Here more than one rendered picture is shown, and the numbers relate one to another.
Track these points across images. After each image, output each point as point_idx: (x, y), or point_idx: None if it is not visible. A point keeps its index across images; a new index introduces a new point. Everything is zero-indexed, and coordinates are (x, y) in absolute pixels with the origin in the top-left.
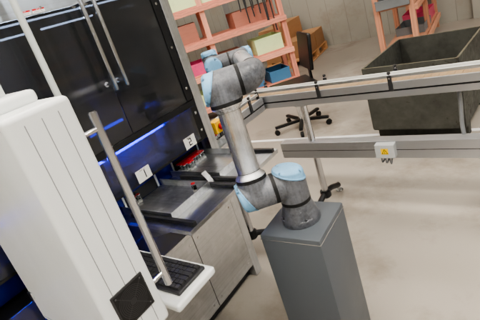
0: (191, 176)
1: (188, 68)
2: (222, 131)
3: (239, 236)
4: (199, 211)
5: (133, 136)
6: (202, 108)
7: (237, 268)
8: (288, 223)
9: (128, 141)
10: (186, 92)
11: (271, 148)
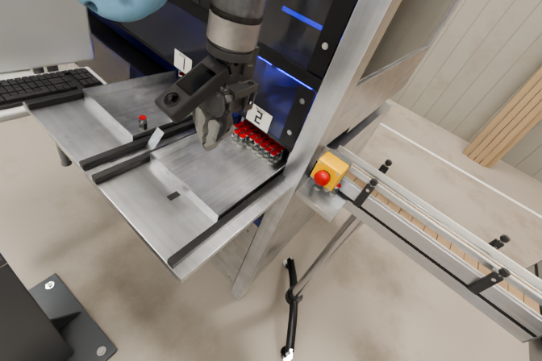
0: (196, 131)
1: (368, 14)
2: (360, 202)
3: (239, 257)
4: (69, 120)
5: (193, 9)
6: (323, 114)
7: (216, 258)
8: None
9: (185, 6)
10: (318, 52)
11: (176, 259)
